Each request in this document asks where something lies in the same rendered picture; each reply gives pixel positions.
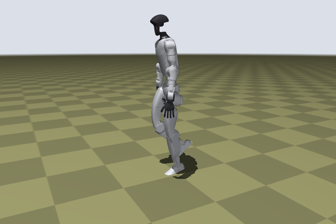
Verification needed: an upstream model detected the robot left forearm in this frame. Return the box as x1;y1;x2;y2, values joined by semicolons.
167;67;177;100

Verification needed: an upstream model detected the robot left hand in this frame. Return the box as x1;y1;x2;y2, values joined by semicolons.
161;93;175;118

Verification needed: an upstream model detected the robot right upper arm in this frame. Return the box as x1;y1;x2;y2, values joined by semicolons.
155;42;161;71

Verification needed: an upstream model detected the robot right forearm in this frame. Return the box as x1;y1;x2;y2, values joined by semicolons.
156;69;164;88

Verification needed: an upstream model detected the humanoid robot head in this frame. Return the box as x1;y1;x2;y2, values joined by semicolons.
150;15;170;41

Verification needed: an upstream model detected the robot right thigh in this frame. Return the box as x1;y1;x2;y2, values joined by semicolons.
151;87;166;133

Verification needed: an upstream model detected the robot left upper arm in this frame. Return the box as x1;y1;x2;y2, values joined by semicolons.
164;40;177;76

